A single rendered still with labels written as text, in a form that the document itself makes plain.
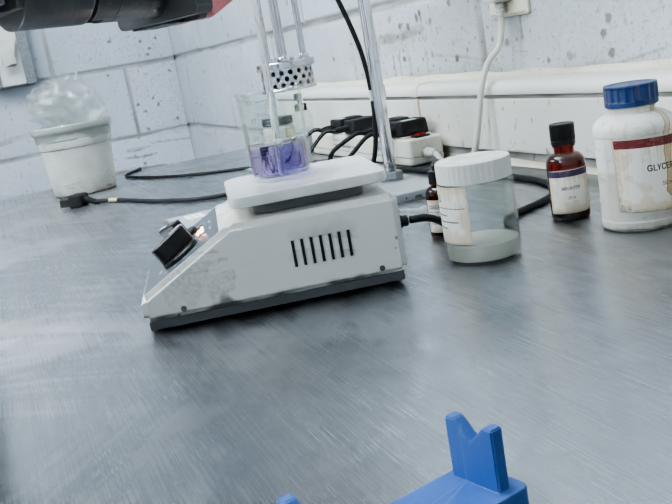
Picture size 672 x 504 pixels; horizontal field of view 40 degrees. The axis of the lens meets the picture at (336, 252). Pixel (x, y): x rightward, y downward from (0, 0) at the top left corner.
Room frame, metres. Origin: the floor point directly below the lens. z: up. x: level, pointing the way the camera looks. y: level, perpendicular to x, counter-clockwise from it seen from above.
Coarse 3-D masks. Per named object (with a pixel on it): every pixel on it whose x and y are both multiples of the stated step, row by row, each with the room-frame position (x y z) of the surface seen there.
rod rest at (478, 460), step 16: (448, 416) 0.33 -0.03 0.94; (464, 416) 0.33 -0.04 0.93; (448, 432) 0.33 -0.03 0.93; (464, 432) 0.33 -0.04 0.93; (480, 432) 0.32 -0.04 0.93; (496, 432) 0.32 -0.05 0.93; (464, 448) 0.33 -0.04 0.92; (480, 448) 0.32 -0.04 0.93; (496, 448) 0.31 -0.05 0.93; (464, 464) 0.33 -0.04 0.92; (480, 464) 0.32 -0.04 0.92; (496, 464) 0.31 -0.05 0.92; (448, 480) 0.33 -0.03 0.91; (464, 480) 0.33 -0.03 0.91; (480, 480) 0.32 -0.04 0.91; (496, 480) 0.31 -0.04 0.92; (512, 480) 0.32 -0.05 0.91; (288, 496) 0.29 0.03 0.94; (416, 496) 0.32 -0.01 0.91; (432, 496) 0.32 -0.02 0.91; (448, 496) 0.32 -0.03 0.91; (464, 496) 0.32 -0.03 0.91; (480, 496) 0.31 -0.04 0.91; (496, 496) 0.31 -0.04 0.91; (512, 496) 0.31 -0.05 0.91
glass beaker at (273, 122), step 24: (240, 96) 0.71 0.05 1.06; (264, 96) 0.70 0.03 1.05; (288, 96) 0.71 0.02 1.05; (240, 120) 0.72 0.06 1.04; (264, 120) 0.70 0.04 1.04; (288, 120) 0.71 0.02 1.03; (264, 144) 0.70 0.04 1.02; (288, 144) 0.71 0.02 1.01; (264, 168) 0.71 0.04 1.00; (288, 168) 0.70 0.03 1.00; (312, 168) 0.72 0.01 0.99
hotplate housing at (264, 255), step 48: (336, 192) 0.68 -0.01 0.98; (384, 192) 0.68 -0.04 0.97; (240, 240) 0.65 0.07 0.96; (288, 240) 0.66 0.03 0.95; (336, 240) 0.66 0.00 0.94; (384, 240) 0.66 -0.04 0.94; (192, 288) 0.65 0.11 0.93; (240, 288) 0.65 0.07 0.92; (288, 288) 0.65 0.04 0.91; (336, 288) 0.66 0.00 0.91
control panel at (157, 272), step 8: (208, 216) 0.75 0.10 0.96; (216, 216) 0.72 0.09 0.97; (200, 224) 0.75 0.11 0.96; (208, 224) 0.72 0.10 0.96; (216, 224) 0.69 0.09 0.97; (208, 232) 0.68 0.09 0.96; (216, 232) 0.66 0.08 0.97; (200, 240) 0.68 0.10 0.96; (192, 248) 0.67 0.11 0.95; (184, 256) 0.67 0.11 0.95; (152, 264) 0.75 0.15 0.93; (160, 264) 0.72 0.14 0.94; (176, 264) 0.66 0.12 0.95; (152, 272) 0.71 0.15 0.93; (160, 272) 0.68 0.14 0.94; (168, 272) 0.66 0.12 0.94; (152, 280) 0.68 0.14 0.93; (160, 280) 0.65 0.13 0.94
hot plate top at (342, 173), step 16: (336, 160) 0.77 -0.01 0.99; (352, 160) 0.75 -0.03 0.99; (368, 160) 0.74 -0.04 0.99; (304, 176) 0.71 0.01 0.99; (320, 176) 0.69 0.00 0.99; (336, 176) 0.68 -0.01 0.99; (352, 176) 0.67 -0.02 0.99; (368, 176) 0.67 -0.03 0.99; (384, 176) 0.67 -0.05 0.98; (240, 192) 0.68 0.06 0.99; (256, 192) 0.67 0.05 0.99; (272, 192) 0.66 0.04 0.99; (288, 192) 0.66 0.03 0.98; (304, 192) 0.66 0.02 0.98; (320, 192) 0.66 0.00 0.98; (240, 208) 0.66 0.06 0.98
